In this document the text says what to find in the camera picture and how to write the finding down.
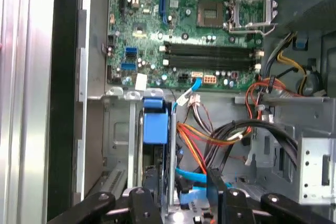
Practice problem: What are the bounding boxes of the grey metal drive cage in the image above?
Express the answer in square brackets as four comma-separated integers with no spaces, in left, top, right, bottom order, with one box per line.
[235,95,336,206]

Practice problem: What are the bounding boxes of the hard disk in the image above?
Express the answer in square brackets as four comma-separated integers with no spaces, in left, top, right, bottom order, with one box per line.
[140,97,170,196]

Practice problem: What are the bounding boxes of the blue plastic cable clip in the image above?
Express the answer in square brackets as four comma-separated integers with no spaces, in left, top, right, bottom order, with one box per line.
[293,31,308,51]

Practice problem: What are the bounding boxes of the green motherboard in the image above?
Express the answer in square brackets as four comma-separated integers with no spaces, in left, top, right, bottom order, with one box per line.
[106,0,266,91]

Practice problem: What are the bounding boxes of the blue board port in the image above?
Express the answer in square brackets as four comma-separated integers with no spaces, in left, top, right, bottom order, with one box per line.
[120,62,138,73]
[124,47,138,59]

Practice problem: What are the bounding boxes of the thick black cable bundle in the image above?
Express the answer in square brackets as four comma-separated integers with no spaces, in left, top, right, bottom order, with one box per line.
[207,119,300,172]

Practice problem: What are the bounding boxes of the black RAM slot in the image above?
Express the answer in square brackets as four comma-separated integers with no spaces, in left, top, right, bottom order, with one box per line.
[164,55,258,65]
[164,45,258,58]
[163,40,257,55]
[165,60,259,72]

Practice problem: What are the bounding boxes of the metal locking lever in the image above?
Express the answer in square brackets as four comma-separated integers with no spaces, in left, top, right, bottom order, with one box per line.
[223,23,279,36]

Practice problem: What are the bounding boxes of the CPU socket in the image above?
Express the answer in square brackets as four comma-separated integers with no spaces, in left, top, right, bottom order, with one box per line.
[196,0,225,28]

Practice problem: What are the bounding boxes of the white paper label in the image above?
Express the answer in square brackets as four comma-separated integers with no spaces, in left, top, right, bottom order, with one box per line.
[134,73,148,91]

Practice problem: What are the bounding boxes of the thin wires with white plug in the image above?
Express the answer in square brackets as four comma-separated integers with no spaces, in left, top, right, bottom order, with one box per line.
[187,94,215,137]

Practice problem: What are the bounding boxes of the orange red disk power wires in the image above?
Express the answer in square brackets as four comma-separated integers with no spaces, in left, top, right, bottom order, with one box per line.
[176,121,254,176]

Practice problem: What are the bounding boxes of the black open PC case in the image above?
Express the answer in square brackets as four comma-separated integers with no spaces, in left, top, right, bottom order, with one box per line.
[47,0,336,224]

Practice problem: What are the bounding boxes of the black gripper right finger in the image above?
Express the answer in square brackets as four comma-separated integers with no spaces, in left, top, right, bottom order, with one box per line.
[206,166,332,224]

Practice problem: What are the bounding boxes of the multicolour power wire bundle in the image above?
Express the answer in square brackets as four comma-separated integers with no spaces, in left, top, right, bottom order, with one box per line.
[245,76,302,121]

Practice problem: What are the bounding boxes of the yellow black power wires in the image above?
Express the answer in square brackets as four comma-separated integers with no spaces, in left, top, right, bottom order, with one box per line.
[262,31,328,98]

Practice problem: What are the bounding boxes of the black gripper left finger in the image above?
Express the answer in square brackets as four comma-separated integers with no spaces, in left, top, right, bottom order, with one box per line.
[47,165,165,224]

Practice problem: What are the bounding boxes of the blue SATA data wire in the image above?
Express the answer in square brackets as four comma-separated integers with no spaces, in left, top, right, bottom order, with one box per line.
[172,76,211,210]

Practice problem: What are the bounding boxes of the grey metal disk bay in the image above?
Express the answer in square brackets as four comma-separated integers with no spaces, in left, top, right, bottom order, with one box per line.
[103,89,176,224]

